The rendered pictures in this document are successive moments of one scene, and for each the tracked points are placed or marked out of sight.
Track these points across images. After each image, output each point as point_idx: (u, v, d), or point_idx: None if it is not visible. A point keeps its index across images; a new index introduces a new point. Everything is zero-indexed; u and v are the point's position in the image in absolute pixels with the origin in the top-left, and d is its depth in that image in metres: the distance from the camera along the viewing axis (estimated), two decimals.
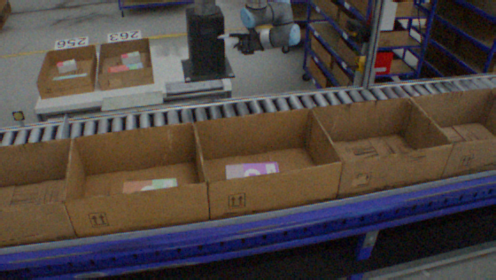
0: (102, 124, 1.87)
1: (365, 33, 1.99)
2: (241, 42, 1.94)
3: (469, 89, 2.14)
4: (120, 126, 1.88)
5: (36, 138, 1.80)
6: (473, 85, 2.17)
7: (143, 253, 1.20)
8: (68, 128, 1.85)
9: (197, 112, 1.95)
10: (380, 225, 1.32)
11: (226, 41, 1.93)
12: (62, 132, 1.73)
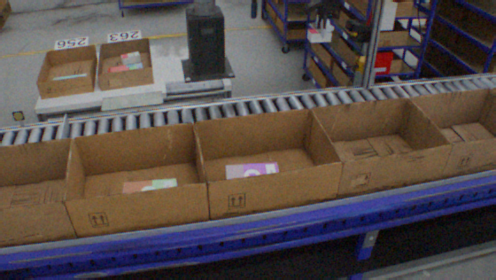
0: (102, 124, 1.87)
1: (365, 33, 1.99)
2: (329, 15, 1.86)
3: (469, 89, 2.14)
4: (120, 126, 1.88)
5: (36, 138, 1.80)
6: (473, 85, 2.17)
7: (143, 253, 1.20)
8: (68, 128, 1.85)
9: (197, 112, 1.95)
10: (380, 225, 1.32)
11: (329, 30, 1.89)
12: (62, 132, 1.73)
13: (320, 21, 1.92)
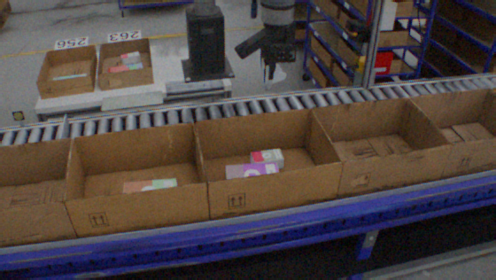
0: (102, 124, 1.87)
1: (365, 33, 1.99)
2: (281, 57, 1.17)
3: (469, 89, 2.14)
4: (120, 126, 1.88)
5: (36, 138, 1.80)
6: (473, 85, 2.17)
7: (143, 253, 1.20)
8: (68, 128, 1.85)
9: (197, 112, 1.95)
10: (380, 225, 1.32)
11: (277, 80, 1.22)
12: (62, 132, 1.73)
13: None
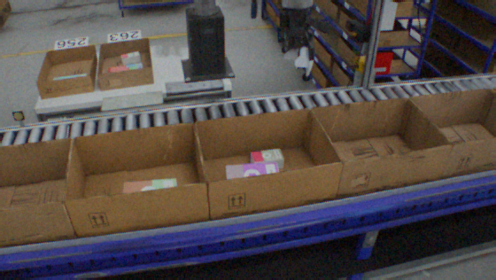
0: (102, 124, 1.87)
1: (365, 33, 1.99)
2: None
3: (469, 89, 2.14)
4: (120, 126, 1.88)
5: (36, 138, 1.80)
6: (473, 85, 2.17)
7: (143, 253, 1.20)
8: None
9: (197, 112, 1.95)
10: (380, 225, 1.32)
11: (290, 57, 1.31)
12: None
13: (306, 55, 1.26)
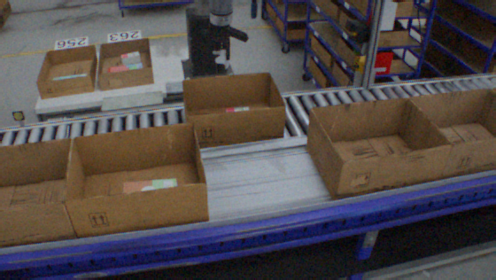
0: (102, 124, 1.87)
1: (365, 33, 1.99)
2: None
3: (469, 89, 2.14)
4: (120, 126, 1.88)
5: (36, 138, 1.80)
6: (473, 85, 2.17)
7: (143, 253, 1.20)
8: None
9: None
10: (380, 225, 1.32)
11: (218, 52, 1.82)
12: None
13: (226, 55, 1.77)
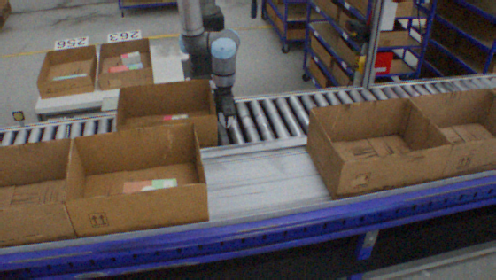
0: (102, 124, 1.87)
1: (365, 33, 1.99)
2: None
3: (469, 89, 2.14)
4: None
5: (36, 138, 1.80)
6: (473, 85, 2.17)
7: (143, 253, 1.20)
8: None
9: None
10: (380, 225, 1.32)
11: None
12: None
13: (224, 115, 1.74)
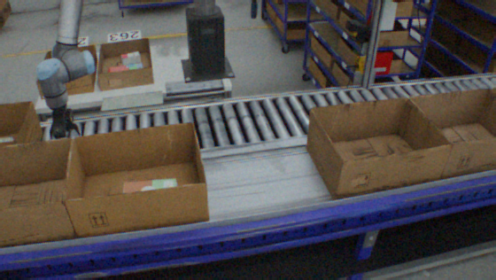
0: (97, 129, 1.88)
1: (365, 33, 1.99)
2: None
3: (469, 89, 2.14)
4: (121, 127, 1.88)
5: None
6: (473, 85, 2.17)
7: (143, 253, 1.20)
8: None
9: (197, 112, 1.95)
10: (380, 225, 1.32)
11: (81, 134, 1.66)
12: None
13: None
